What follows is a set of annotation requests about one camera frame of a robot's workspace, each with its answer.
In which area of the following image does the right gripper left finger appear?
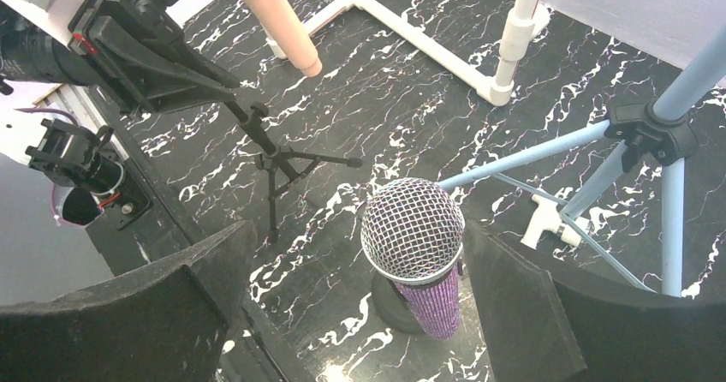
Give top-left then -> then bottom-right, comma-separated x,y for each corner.
1,221 -> 258,381

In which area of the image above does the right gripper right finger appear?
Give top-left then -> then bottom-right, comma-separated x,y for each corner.
463,220 -> 725,381

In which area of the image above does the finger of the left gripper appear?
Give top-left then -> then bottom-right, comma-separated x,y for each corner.
87,15 -> 239,104

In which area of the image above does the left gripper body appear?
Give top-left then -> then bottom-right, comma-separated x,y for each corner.
68,0 -> 170,113

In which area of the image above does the pink microphone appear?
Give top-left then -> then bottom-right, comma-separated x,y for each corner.
243,0 -> 323,77

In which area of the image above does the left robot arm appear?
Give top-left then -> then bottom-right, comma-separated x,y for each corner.
1,0 -> 237,230

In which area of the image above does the white pipe piece brass end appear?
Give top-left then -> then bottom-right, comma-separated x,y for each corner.
521,194 -> 583,249

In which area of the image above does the black round-base microphone stand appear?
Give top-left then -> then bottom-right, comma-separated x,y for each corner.
371,272 -> 424,335

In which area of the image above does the purple glitter microphone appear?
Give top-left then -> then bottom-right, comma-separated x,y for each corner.
360,177 -> 465,340

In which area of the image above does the blue music stand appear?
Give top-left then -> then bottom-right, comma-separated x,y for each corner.
440,29 -> 725,297

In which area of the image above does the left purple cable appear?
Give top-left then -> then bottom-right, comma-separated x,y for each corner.
14,105 -> 78,128

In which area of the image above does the white PVC pipe frame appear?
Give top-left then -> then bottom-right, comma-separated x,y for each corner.
265,0 -> 552,108

